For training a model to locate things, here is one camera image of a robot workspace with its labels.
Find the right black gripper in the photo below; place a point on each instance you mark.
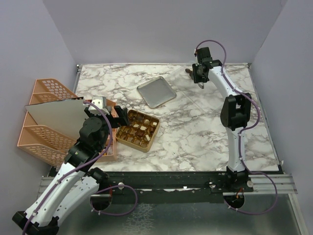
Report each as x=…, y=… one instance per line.
x=196, y=79

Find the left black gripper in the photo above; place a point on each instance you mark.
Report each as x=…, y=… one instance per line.
x=122, y=119

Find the black metal tongs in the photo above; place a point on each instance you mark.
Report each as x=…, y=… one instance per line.
x=201, y=85

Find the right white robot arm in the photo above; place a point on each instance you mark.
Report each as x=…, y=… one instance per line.
x=235, y=115

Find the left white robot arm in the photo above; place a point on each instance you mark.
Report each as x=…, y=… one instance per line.
x=66, y=176

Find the gold chocolate box tray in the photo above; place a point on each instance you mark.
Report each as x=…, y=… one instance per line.
x=134, y=137

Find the silver tin lid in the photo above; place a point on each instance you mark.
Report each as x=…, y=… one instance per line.
x=156, y=92

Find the peach desk organizer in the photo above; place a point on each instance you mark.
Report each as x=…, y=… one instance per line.
x=111, y=154

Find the white board sheet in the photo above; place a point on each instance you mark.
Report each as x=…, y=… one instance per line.
x=65, y=116

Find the peach mesh file rack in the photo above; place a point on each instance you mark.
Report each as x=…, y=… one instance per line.
x=42, y=142

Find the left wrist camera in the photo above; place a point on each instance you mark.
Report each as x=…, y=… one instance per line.
x=101, y=103

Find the black mounting rail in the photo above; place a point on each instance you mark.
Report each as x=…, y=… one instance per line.
x=164, y=187

